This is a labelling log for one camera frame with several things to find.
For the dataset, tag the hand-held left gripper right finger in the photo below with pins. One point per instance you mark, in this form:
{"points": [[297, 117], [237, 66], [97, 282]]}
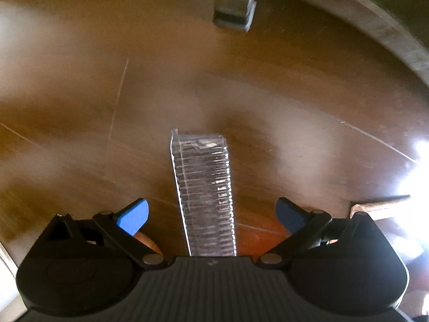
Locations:
{"points": [[289, 215]]}

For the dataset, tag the wooden furniture leg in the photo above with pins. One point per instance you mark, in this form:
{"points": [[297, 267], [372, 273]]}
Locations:
{"points": [[234, 3]]}

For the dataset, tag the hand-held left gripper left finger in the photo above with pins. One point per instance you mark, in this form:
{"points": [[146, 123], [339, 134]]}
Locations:
{"points": [[133, 216]]}

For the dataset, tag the curved wooden furniture base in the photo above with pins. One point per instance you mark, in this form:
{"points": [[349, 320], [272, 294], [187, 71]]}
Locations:
{"points": [[365, 16]]}

